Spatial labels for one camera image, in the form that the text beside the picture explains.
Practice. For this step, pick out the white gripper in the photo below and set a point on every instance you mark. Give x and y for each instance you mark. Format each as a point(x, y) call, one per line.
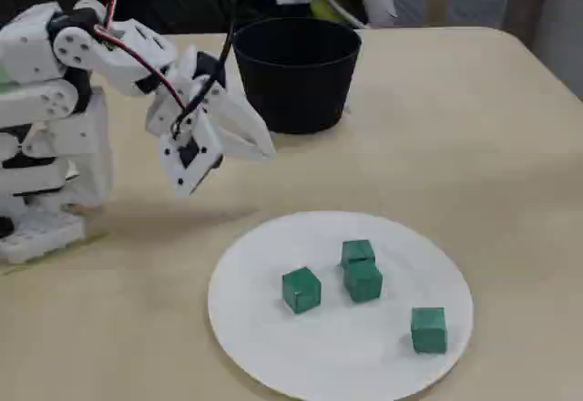
point(226, 120)

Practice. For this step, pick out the green cube block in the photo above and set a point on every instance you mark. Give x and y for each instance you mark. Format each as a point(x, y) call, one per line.
point(428, 330)
point(300, 291)
point(357, 251)
point(363, 283)

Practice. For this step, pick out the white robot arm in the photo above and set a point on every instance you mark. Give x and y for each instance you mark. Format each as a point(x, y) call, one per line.
point(27, 54)

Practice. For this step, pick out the black pot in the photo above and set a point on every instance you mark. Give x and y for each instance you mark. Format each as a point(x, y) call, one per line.
point(296, 91)

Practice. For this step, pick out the white paper plate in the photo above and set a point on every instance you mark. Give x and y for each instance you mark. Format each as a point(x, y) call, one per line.
point(273, 351)

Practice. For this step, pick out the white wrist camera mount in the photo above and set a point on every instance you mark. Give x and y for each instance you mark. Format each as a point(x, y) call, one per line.
point(174, 173)

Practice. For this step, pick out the yellow-green robot base plate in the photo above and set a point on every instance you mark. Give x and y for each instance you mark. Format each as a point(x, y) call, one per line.
point(98, 237)

